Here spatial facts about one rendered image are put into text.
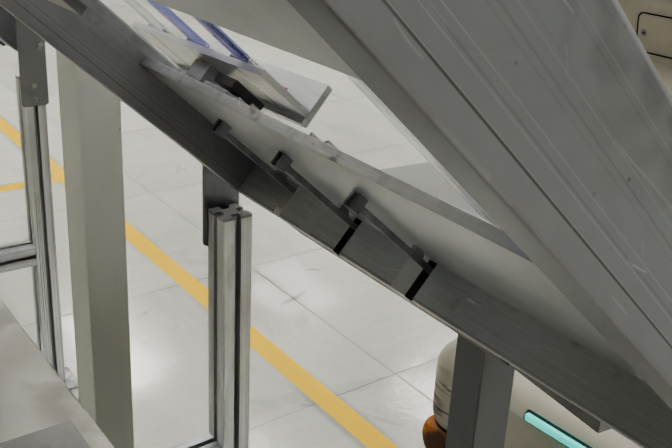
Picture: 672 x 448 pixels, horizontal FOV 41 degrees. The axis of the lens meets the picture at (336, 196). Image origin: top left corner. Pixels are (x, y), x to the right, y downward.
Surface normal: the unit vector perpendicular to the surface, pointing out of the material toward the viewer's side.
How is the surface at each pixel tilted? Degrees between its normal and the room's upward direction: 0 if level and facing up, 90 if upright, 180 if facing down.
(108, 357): 90
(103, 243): 90
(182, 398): 0
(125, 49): 90
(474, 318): 47
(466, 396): 90
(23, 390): 0
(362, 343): 0
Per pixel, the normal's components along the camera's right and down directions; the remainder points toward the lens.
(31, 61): 0.59, 0.33
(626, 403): -0.56, -0.50
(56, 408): 0.05, -0.93
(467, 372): -0.87, 0.14
